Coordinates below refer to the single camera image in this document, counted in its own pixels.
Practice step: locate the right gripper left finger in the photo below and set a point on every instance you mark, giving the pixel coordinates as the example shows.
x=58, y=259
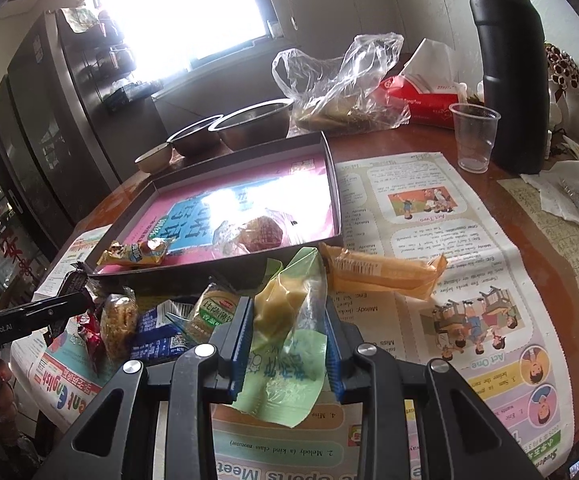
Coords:
x=232, y=341

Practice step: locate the pink round pastry in wrapper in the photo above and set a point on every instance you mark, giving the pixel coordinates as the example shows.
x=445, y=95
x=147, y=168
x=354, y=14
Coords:
x=245, y=236

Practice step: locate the black thermos flask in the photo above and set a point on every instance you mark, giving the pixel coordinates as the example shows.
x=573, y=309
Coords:
x=511, y=40

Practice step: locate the red tissue box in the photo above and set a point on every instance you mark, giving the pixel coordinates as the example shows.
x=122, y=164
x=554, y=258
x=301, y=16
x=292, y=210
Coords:
x=428, y=83

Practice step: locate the small steel bowl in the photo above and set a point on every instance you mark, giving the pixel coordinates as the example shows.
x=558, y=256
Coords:
x=195, y=139

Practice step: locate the small white ceramic bowl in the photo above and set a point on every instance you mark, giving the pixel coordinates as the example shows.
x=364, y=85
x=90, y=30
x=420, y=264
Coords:
x=155, y=160

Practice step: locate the crumpled white paper napkin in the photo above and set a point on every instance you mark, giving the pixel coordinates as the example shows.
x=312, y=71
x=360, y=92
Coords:
x=558, y=189

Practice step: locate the clear plastic bag with food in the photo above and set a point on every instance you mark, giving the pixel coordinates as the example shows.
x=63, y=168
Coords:
x=342, y=95

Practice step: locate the red snack packet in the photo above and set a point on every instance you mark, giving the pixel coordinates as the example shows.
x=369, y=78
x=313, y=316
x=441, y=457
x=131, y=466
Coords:
x=89, y=331

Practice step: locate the clear crispy rice cake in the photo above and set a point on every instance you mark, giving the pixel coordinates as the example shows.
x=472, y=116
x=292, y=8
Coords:
x=118, y=323

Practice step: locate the student newspaper sheet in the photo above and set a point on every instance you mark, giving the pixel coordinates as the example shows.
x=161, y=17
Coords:
x=485, y=315

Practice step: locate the window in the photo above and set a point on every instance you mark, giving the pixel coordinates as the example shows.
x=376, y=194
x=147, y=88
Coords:
x=169, y=37

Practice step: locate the dark refrigerator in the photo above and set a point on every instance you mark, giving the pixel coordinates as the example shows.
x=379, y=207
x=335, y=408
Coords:
x=54, y=169

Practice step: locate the green round cracker packet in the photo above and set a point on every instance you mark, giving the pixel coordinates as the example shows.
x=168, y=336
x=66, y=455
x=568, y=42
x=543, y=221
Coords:
x=216, y=306

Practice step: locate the green mung bean cake packet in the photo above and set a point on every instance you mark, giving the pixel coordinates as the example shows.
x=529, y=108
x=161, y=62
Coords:
x=286, y=366

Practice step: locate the orange long wafer packet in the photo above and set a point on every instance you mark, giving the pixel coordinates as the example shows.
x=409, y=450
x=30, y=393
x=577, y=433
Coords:
x=358, y=272

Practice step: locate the grey shallow cardboard box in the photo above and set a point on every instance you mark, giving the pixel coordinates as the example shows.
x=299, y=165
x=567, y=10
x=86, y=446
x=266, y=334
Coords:
x=292, y=180

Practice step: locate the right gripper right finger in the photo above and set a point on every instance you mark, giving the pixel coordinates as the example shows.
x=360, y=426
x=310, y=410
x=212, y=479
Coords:
x=346, y=379

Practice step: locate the blue cookie packet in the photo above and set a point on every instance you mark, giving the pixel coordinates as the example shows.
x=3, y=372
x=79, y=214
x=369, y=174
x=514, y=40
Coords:
x=159, y=335

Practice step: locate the clear plastic cup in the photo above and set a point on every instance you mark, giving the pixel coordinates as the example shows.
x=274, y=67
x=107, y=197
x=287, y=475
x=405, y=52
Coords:
x=475, y=129

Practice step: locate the spotted decorative flowers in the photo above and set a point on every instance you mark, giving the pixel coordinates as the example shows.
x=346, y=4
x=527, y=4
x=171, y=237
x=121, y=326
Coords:
x=562, y=72

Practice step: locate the large steel bowl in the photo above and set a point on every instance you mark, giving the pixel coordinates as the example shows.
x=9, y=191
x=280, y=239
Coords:
x=255, y=124

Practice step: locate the yellow cartoon snack packet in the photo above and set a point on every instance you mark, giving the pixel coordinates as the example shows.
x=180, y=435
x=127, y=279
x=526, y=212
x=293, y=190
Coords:
x=147, y=253

